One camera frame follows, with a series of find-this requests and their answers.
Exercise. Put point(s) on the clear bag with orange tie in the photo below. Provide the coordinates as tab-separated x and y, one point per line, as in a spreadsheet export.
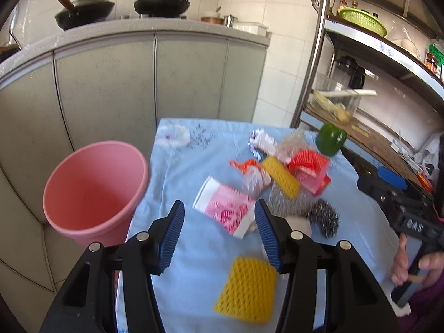
255	179

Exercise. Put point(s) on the clear plastic vegetable container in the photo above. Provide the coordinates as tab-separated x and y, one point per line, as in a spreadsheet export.
337	100

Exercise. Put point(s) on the light blue floral tablecloth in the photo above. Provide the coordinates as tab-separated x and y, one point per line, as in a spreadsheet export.
190	162

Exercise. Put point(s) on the metal shelf rack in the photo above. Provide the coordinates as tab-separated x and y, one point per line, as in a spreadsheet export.
415	109

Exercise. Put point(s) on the steel wool scrubber ball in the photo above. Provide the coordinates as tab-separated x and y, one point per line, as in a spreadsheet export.
323	214

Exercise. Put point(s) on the red white toothpaste box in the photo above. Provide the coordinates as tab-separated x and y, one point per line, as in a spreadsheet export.
313	185

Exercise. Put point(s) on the ginger root piece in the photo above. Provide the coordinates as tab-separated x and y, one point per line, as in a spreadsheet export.
342	115

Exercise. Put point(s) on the silver glitter scouring pad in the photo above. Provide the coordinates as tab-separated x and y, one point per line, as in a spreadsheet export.
281	205

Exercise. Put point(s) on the purple sleeve forearm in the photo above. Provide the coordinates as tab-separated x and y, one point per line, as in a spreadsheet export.
426	310

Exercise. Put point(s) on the grey kitchen cabinet counter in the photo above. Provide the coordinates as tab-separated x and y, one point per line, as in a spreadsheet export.
106	81

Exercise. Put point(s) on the copper small pot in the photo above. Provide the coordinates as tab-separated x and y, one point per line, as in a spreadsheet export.
213	17

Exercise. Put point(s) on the corn cob in husk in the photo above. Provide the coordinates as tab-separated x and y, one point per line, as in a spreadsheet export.
324	102

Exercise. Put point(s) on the translucent bubble wrap piece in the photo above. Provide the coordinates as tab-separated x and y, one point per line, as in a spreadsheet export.
291	145

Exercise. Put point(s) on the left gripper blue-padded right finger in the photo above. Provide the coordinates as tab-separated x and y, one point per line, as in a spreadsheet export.
355	302

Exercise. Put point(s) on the white daikon radish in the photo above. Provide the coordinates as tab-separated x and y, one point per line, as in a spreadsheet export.
349	92

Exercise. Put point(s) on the green plastic basket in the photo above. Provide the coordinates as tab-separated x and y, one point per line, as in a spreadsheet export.
363	20

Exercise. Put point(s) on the pink plastic trash bucket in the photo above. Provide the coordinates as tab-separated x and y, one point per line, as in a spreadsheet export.
92	194

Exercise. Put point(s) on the red mesh plastic wrapper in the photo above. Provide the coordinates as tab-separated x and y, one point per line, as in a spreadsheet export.
310	163

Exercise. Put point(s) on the black wooden-handled frying pan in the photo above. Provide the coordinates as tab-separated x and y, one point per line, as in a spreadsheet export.
161	8

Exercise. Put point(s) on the white tray on counter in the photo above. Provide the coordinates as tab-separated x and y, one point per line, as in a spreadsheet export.
254	28

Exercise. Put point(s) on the green bell pepper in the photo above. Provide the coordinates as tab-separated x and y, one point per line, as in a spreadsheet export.
330	139

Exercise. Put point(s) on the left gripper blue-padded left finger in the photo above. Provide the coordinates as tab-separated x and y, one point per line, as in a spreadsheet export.
85	302

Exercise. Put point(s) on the yellow foam net sleeve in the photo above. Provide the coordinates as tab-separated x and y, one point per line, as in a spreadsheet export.
249	292

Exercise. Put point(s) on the black wok with lid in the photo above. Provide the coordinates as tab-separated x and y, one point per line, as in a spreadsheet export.
82	12

